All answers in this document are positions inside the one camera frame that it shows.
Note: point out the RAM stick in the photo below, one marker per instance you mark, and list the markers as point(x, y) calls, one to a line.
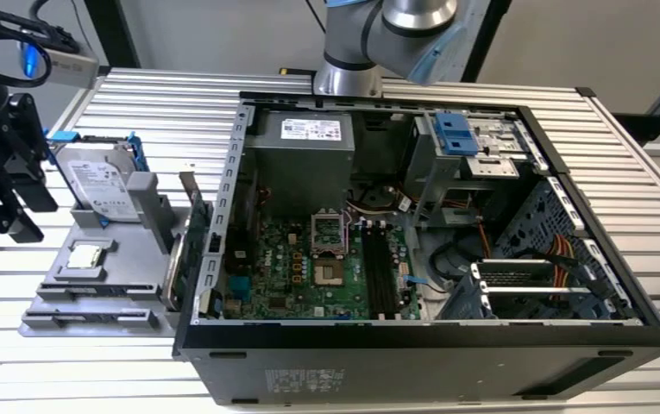
point(99, 286)
point(93, 319)

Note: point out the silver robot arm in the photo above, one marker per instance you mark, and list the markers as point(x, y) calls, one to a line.
point(352, 43)

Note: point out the black RAM slot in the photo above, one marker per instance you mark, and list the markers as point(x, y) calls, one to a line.
point(382, 271)
point(367, 271)
point(374, 271)

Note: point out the hard disk in blue carrier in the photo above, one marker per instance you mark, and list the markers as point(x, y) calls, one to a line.
point(96, 181)

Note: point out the silver CPU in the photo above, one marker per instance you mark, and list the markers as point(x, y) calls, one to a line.
point(84, 256)

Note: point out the grey parts rack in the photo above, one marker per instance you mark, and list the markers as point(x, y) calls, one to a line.
point(127, 254)

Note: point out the green graphics card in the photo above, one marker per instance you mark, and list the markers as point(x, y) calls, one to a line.
point(194, 233)

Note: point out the yellow black connector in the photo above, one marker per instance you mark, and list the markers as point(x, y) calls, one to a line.
point(290, 70)

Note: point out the grey power supply unit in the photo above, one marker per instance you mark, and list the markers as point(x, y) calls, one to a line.
point(300, 172)

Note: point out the CPU socket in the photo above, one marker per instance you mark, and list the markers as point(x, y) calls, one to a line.
point(328, 271)

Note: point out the green Dell motherboard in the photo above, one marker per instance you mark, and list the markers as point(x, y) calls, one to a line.
point(335, 302)

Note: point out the black open PC case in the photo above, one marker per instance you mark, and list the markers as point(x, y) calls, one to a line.
point(363, 371)

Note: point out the blue drive bay latch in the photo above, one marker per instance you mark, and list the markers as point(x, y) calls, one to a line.
point(453, 138)

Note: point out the metal optical drive bay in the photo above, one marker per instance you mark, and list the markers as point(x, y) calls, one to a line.
point(490, 168)

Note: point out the metal disk bay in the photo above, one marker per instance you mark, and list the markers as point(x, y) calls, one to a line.
point(513, 269)

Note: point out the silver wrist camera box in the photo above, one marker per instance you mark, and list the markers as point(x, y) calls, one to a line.
point(69, 64)

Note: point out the black frame post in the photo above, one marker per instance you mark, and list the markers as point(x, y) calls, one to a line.
point(490, 43)
point(116, 34)

